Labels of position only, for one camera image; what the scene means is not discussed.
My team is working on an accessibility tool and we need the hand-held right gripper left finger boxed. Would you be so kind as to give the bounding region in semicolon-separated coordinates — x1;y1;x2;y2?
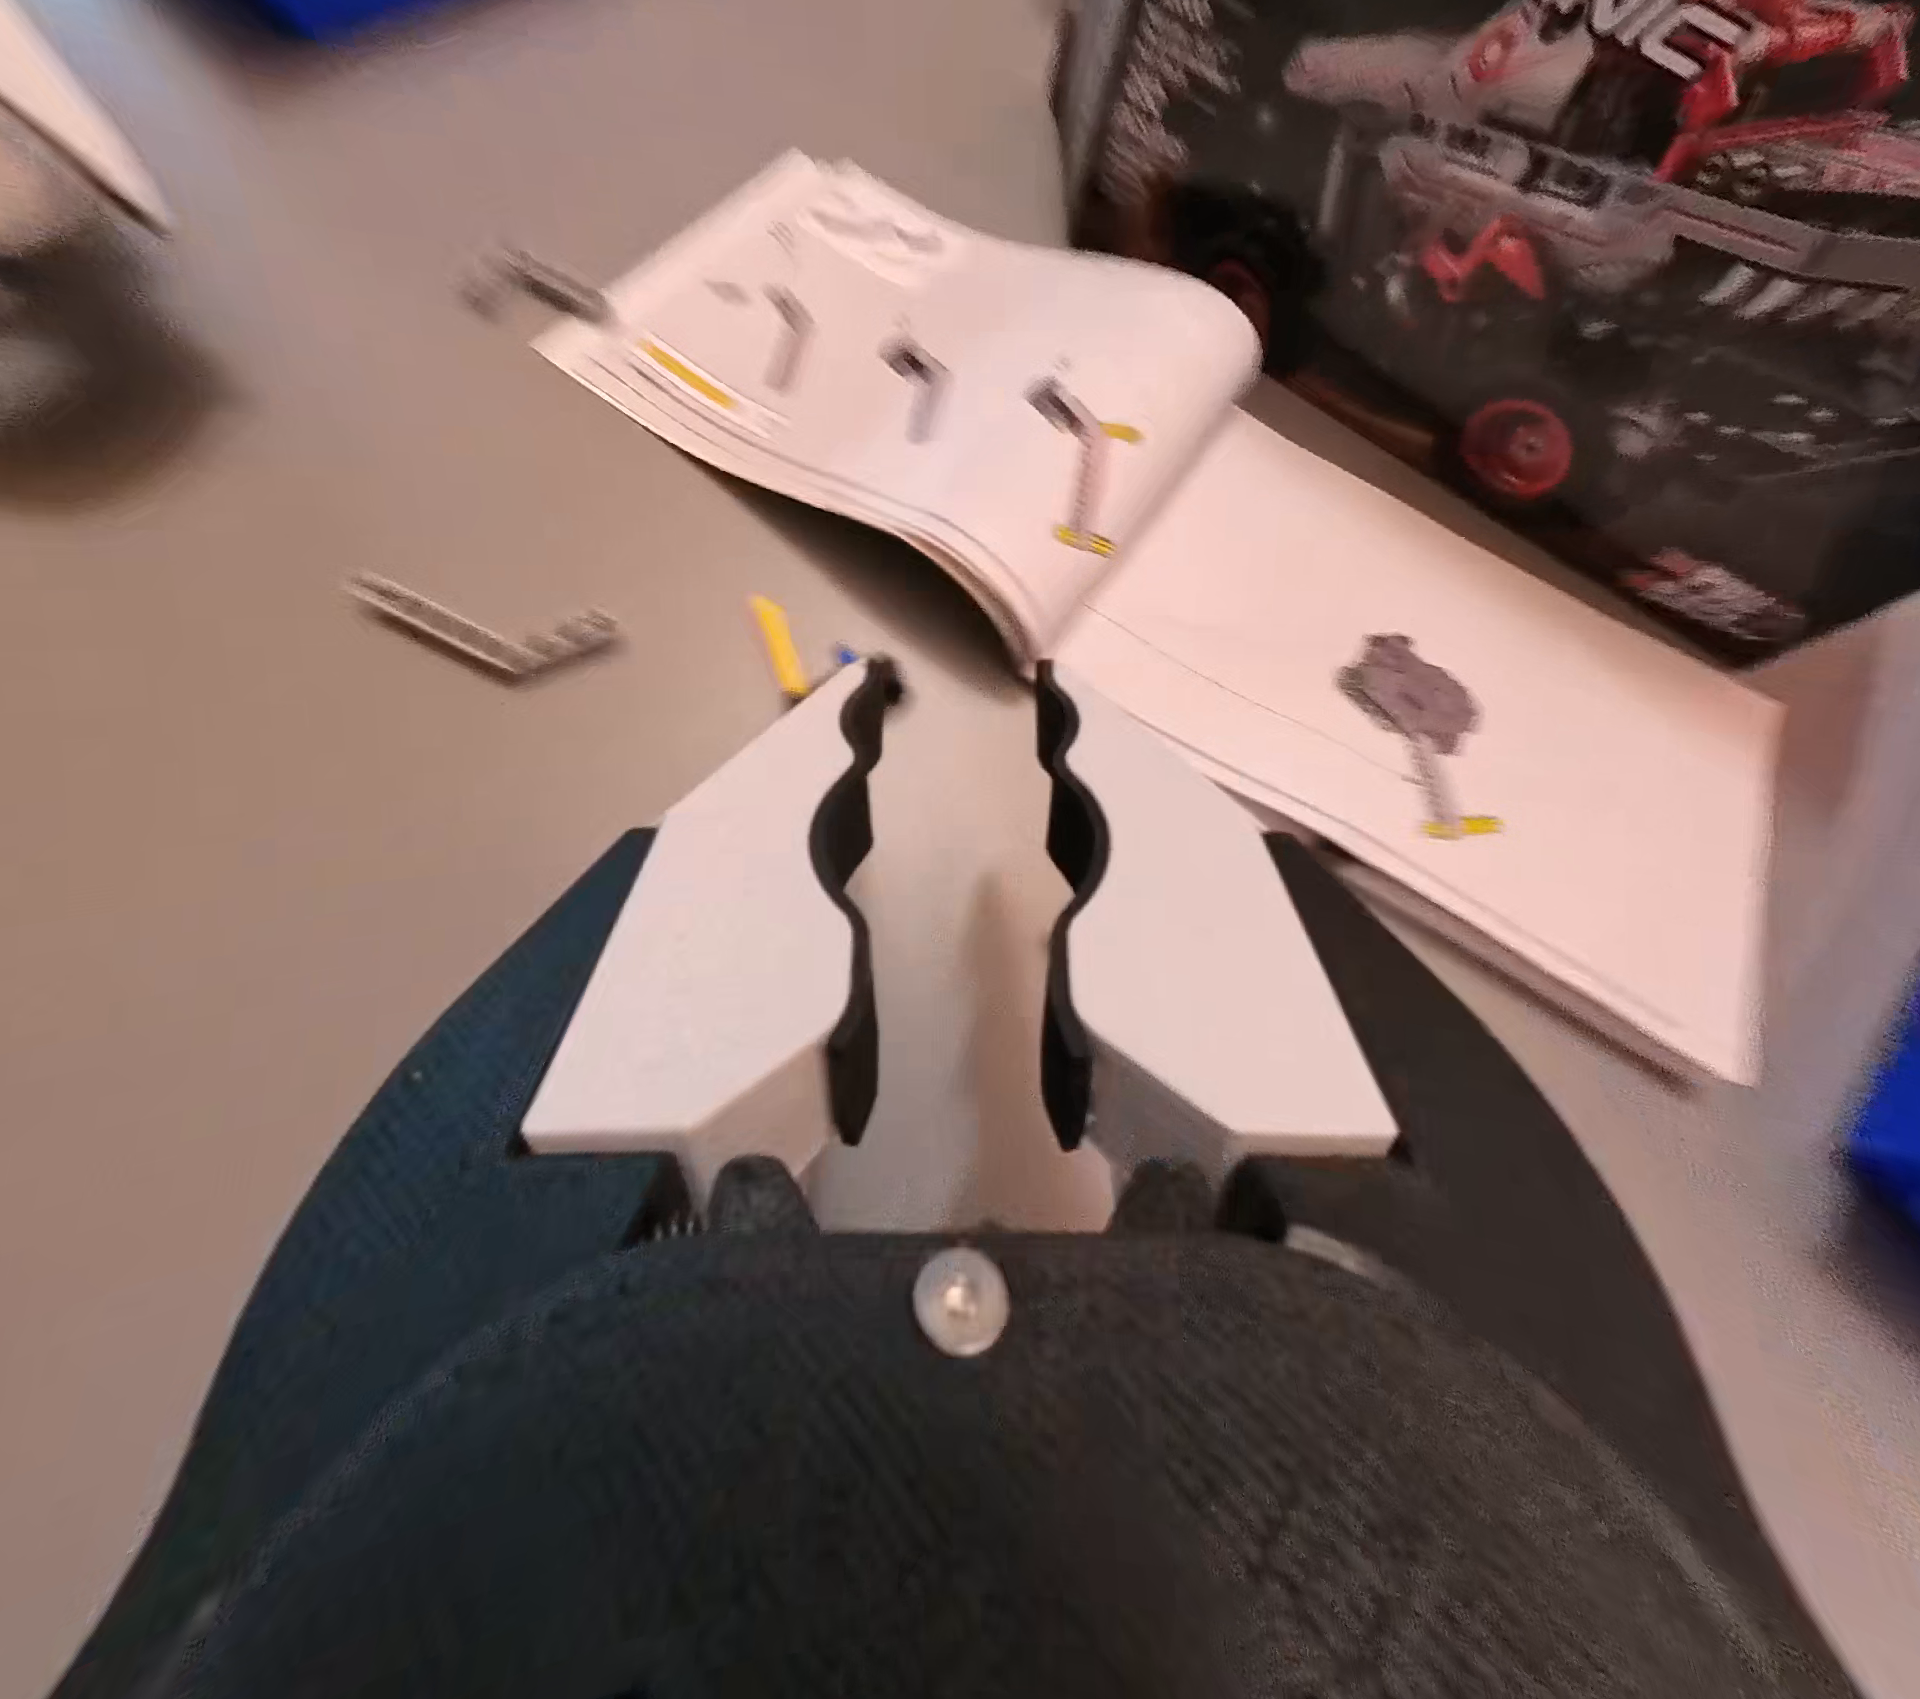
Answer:
519;658;907;1168

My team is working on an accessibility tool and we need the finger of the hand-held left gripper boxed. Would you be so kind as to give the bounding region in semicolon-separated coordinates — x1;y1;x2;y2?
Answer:
0;0;179;242

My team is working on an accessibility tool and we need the yellow toy axle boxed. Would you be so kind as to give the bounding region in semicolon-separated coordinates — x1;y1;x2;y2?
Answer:
746;594;817;700

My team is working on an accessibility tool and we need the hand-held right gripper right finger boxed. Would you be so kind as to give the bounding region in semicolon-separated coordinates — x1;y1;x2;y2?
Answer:
1035;662;1408;1206

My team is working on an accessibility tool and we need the dark toy set box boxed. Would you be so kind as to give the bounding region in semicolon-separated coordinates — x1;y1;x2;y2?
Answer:
1051;0;1920;670

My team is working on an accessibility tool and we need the blue plastic bin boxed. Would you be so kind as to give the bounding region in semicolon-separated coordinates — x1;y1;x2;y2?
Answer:
1842;1024;1920;1214

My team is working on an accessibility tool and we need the white instruction booklet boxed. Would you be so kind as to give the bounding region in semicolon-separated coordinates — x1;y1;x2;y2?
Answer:
532;146;1790;1090

